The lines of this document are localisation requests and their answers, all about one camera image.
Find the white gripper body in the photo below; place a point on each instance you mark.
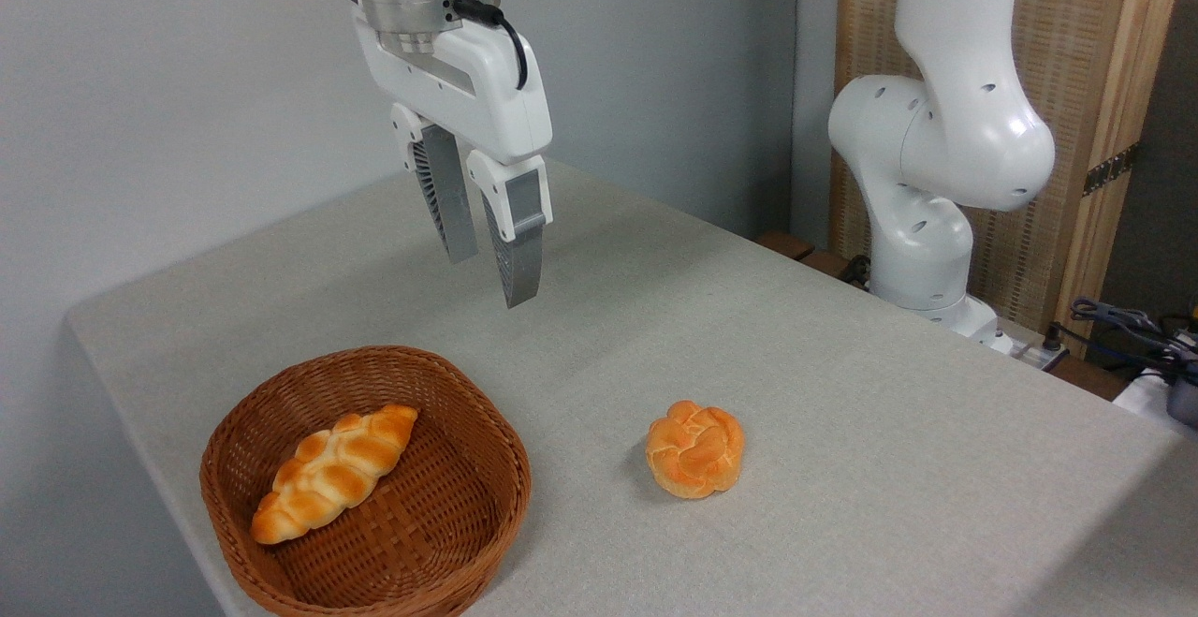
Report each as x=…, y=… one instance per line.
x=487, y=93

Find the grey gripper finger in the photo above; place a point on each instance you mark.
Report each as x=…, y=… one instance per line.
x=519, y=233
x=447, y=196

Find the round braided bread bun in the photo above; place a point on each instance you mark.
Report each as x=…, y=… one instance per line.
x=695, y=450

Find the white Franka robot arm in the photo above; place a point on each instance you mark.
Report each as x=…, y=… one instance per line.
x=945, y=130

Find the long braided bread loaf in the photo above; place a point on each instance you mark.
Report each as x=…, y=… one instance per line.
x=337, y=472

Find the brown woven wicker basket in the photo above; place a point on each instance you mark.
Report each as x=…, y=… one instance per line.
x=440, y=523

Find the brown wooden base board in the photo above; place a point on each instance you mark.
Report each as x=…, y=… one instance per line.
x=796, y=248

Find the wooden framed woven screen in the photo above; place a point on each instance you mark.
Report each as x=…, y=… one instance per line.
x=1076, y=46

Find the dark metal screen hinge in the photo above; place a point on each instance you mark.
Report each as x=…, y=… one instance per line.
x=1111, y=168

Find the dark grey container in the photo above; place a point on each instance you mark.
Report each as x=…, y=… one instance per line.
x=1184, y=397

